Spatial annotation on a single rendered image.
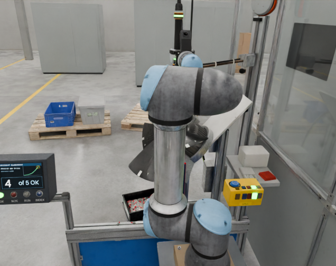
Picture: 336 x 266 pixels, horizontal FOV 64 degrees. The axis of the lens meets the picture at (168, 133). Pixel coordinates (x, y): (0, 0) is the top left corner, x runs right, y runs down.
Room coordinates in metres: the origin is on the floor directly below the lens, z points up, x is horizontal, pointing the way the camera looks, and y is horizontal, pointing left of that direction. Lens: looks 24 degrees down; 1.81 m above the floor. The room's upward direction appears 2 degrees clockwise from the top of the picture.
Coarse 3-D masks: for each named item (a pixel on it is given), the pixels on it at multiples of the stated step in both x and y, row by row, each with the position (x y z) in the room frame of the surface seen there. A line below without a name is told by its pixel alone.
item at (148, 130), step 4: (144, 124) 1.74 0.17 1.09; (148, 124) 1.68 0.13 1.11; (152, 124) 1.64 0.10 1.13; (144, 128) 1.72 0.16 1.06; (148, 128) 1.66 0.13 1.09; (152, 128) 1.62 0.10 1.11; (144, 132) 1.70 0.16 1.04; (148, 132) 1.64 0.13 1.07; (152, 132) 1.61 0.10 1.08; (144, 136) 1.68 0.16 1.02; (148, 136) 1.64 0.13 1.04; (152, 136) 1.61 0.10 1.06; (144, 140) 1.67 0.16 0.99; (148, 140) 1.63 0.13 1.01; (152, 140) 1.60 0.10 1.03; (148, 144) 1.62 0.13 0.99
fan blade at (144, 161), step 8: (152, 144) 1.42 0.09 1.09; (144, 152) 1.39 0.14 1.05; (152, 152) 1.38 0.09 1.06; (136, 160) 1.37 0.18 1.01; (144, 160) 1.35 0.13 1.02; (152, 160) 1.34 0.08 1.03; (136, 168) 1.33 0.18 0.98; (144, 168) 1.31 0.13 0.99; (152, 168) 1.30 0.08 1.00; (144, 176) 1.27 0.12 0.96; (152, 176) 1.26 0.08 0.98
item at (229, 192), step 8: (224, 184) 1.10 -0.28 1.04; (240, 184) 1.06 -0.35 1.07; (248, 184) 1.07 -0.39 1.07; (256, 184) 1.07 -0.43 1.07; (224, 192) 1.09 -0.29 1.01; (232, 192) 1.01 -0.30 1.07; (240, 192) 1.01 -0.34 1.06; (248, 192) 1.02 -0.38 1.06; (256, 192) 1.02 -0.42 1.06; (232, 200) 1.01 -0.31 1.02; (240, 200) 1.01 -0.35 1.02; (248, 200) 1.02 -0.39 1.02; (256, 200) 1.02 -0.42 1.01
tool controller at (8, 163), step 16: (0, 160) 0.92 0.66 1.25; (16, 160) 0.93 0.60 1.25; (32, 160) 0.93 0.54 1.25; (48, 160) 0.96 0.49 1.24; (0, 176) 0.90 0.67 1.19; (16, 176) 0.91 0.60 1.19; (32, 176) 0.91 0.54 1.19; (48, 176) 0.93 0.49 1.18; (16, 192) 0.89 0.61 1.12; (32, 192) 0.90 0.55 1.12; (48, 192) 0.90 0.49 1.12
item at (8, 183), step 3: (3, 177) 0.90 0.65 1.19; (6, 177) 0.90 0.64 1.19; (9, 177) 0.90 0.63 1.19; (12, 177) 0.90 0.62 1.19; (3, 180) 0.90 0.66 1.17; (6, 180) 0.90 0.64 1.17; (9, 180) 0.90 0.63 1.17; (12, 180) 0.90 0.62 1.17; (3, 183) 0.89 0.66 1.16; (6, 183) 0.89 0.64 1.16; (9, 183) 0.90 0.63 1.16; (12, 183) 0.90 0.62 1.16; (3, 186) 0.89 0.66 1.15; (6, 186) 0.89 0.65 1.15; (9, 186) 0.89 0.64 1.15; (12, 186) 0.89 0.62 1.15
